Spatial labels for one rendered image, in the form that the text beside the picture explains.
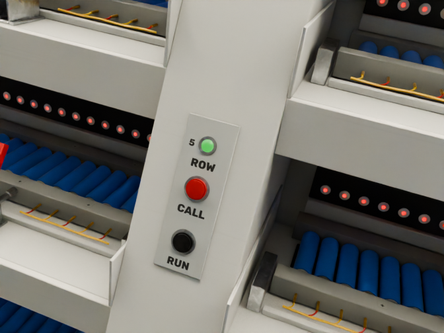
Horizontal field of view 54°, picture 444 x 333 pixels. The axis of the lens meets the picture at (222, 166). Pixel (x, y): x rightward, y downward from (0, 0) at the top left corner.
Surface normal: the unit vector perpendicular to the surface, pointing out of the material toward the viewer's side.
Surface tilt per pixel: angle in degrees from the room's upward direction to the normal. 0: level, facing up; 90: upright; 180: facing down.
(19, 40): 111
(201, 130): 90
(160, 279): 90
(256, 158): 90
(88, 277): 21
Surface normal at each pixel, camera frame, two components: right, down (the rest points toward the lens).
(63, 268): 0.15, -0.86
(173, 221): -0.26, 0.09
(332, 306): -0.33, 0.43
